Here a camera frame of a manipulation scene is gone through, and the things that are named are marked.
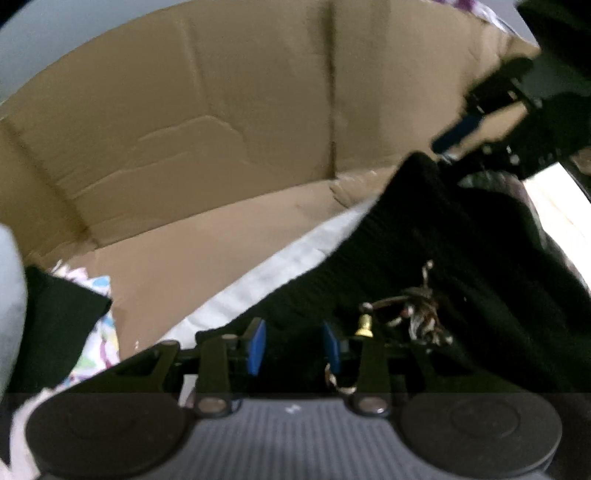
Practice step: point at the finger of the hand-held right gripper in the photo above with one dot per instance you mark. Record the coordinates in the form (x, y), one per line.
(457, 134)
(496, 157)

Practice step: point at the purple white refill bag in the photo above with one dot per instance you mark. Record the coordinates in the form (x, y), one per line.
(466, 7)

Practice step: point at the dark cloth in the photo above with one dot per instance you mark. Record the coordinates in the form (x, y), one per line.
(51, 314)

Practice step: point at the grey neck pillow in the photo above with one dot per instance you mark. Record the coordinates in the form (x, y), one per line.
(9, 300)

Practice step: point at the black top with floral sleeves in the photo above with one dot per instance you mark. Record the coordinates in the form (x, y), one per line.
(415, 240)

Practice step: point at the white bear print blanket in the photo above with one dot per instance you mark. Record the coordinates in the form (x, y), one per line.
(258, 286)

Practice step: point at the flattened cardboard box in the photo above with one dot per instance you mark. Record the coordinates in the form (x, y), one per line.
(207, 115)

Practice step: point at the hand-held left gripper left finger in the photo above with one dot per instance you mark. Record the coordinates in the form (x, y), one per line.
(255, 346)

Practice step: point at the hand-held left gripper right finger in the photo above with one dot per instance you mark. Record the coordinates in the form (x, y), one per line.
(331, 346)

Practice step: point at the colourful print cloth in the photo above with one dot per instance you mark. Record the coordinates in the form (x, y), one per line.
(99, 332)

